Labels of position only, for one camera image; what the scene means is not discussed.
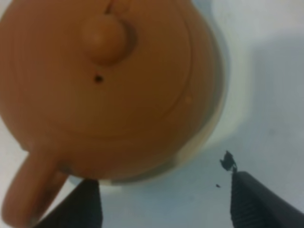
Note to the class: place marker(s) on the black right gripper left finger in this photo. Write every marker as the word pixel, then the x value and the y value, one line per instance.
pixel 82 208

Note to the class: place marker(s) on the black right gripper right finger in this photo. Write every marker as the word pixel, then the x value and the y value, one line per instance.
pixel 253 205

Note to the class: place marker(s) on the brown clay teapot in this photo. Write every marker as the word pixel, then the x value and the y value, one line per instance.
pixel 102 89

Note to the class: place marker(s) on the beige round teapot saucer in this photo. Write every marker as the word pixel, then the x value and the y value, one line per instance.
pixel 233 49

